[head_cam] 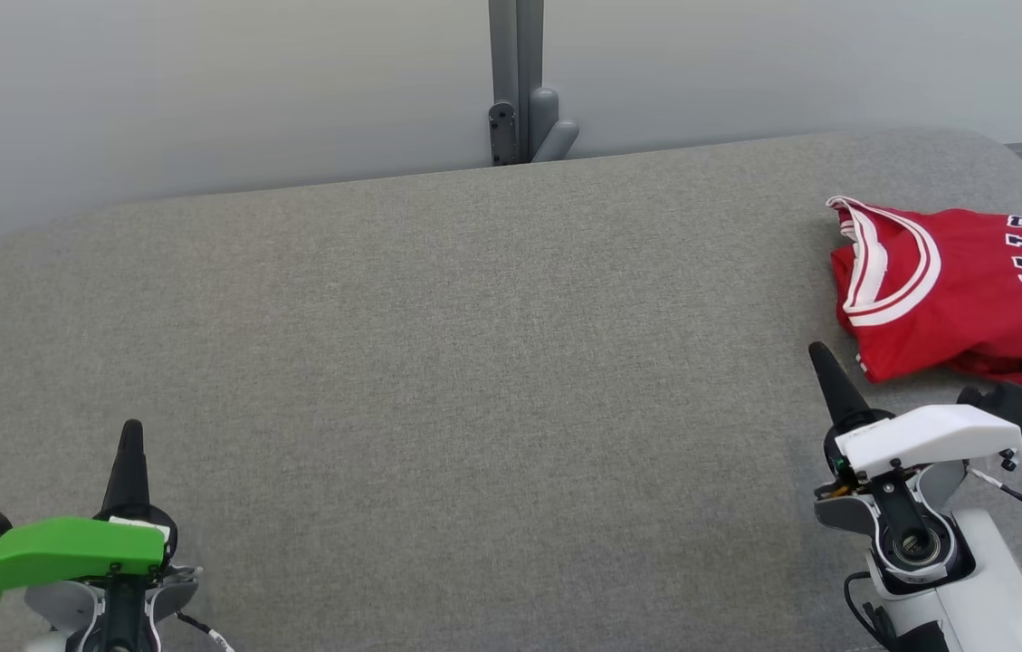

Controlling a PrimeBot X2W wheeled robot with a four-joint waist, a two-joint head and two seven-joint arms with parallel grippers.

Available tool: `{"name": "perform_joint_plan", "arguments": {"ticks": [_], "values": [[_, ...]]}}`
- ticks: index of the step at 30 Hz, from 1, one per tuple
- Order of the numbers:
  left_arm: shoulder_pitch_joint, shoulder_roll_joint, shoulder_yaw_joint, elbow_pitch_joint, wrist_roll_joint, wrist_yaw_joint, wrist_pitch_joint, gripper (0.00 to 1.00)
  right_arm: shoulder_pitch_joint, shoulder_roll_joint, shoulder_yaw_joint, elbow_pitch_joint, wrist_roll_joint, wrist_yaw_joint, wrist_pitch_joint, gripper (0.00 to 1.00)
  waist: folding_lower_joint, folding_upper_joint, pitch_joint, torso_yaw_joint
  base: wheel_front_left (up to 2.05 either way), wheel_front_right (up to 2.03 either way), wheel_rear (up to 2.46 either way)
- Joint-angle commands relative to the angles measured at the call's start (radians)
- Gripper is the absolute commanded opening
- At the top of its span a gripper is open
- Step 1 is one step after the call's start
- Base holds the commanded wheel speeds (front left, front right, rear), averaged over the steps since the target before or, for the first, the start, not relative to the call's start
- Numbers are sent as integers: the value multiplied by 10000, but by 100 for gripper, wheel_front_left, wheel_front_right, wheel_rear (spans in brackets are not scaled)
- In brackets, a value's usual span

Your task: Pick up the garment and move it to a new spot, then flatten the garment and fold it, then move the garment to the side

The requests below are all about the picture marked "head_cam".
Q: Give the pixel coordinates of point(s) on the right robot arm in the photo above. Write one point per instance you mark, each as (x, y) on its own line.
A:
(999, 589)

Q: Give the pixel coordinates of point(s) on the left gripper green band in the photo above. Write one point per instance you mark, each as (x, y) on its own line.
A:
(58, 548)

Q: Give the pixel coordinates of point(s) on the red lettered basketball jersey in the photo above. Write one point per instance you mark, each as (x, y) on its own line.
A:
(954, 290)

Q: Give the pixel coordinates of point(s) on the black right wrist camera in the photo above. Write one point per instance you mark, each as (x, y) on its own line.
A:
(1008, 403)

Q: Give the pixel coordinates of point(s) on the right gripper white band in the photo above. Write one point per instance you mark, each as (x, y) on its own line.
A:
(927, 439)

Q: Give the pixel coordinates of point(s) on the grey metal post with bracket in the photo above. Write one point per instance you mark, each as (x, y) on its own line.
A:
(515, 54)

